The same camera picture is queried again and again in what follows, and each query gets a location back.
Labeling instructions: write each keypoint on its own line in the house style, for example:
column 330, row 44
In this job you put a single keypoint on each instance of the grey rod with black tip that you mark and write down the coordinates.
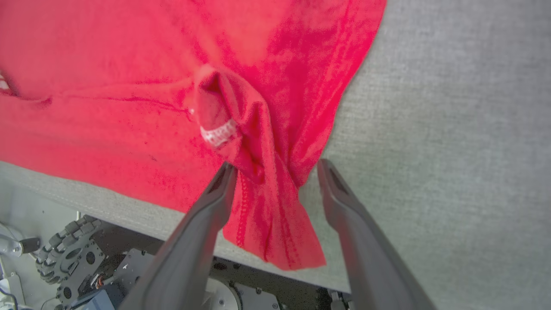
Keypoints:
column 13, row 245

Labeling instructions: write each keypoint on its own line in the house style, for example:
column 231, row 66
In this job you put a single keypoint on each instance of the black and grey robot base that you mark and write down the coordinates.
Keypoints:
column 129, row 269

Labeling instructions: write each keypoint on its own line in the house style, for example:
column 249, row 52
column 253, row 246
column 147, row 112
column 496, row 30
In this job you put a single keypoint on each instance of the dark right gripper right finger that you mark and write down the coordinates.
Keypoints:
column 370, row 267

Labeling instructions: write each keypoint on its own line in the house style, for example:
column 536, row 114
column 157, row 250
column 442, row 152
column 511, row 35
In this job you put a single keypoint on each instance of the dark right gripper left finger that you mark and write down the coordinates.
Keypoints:
column 185, row 258

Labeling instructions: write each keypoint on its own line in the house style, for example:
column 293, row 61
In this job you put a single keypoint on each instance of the grey omni wheel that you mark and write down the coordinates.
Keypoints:
column 69, row 254

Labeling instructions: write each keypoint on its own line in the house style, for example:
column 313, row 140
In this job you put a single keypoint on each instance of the grey fabric sofa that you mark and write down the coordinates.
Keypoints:
column 452, row 129

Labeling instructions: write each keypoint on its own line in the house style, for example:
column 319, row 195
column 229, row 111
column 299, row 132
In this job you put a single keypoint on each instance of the red and white shirt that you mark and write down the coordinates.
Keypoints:
column 107, row 64

